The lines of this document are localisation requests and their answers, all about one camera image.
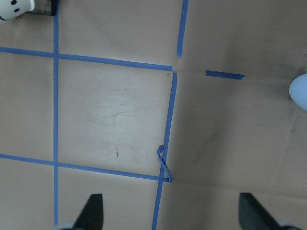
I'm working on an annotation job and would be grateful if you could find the black wire mug rack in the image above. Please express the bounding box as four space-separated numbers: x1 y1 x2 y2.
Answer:
30 0 59 16

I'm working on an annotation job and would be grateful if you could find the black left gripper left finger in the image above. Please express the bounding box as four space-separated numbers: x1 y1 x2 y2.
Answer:
74 194 104 230

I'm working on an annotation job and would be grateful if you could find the white smiley mug right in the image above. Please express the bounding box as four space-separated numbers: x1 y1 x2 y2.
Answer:
0 0 35 25

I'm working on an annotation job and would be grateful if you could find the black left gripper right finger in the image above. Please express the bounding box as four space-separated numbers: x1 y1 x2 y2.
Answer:
239 193 280 230

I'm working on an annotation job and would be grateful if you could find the light blue plastic cup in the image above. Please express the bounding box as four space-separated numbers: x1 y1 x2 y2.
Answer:
289 73 307 111

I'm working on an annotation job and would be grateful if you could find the brown paper table mat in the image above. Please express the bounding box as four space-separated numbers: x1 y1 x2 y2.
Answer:
0 0 307 230

